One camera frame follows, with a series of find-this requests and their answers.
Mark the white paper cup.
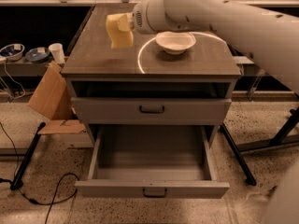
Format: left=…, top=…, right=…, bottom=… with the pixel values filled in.
left=49, top=43, right=64, bottom=63

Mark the white paper bowl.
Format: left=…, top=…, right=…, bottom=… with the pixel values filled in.
left=155, top=32, right=196, bottom=55

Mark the blue bowl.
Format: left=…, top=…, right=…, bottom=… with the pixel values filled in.
left=0, top=43, right=25, bottom=62
left=25, top=47, right=50, bottom=63

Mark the black stand leg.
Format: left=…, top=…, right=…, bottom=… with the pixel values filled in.
left=10, top=122, right=46, bottom=190
left=220, top=124, right=257, bottom=186

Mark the blue bowl right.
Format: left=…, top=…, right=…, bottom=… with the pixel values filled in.
left=25, top=47, right=50, bottom=63

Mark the black right stand leg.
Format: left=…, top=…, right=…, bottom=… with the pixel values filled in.
left=220, top=124, right=257, bottom=186

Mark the white cable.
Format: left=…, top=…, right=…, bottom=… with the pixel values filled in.
left=0, top=59, right=27, bottom=100

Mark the brown cardboard box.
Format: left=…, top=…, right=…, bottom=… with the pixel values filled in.
left=28, top=62, right=85, bottom=134

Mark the black left stand leg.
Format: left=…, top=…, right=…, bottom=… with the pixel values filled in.
left=10, top=122, right=46, bottom=190

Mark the yellow sponge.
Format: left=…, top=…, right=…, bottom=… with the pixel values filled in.
left=106, top=13, right=134, bottom=49

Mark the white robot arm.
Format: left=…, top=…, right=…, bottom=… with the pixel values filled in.
left=116, top=0, right=299, bottom=93

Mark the open middle drawer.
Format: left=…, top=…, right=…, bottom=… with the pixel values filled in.
left=76, top=125, right=229, bottom=199

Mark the grey drawer cabinet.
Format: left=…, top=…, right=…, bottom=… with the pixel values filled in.
left=63, top=4, right=240, bottom=138

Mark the blue bowl left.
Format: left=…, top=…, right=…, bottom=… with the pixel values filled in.
left=0, top=43, right=25, bottom=62

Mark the closed upper drawer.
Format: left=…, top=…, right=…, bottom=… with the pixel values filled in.
left=72, top=98, right=231, bottom=125

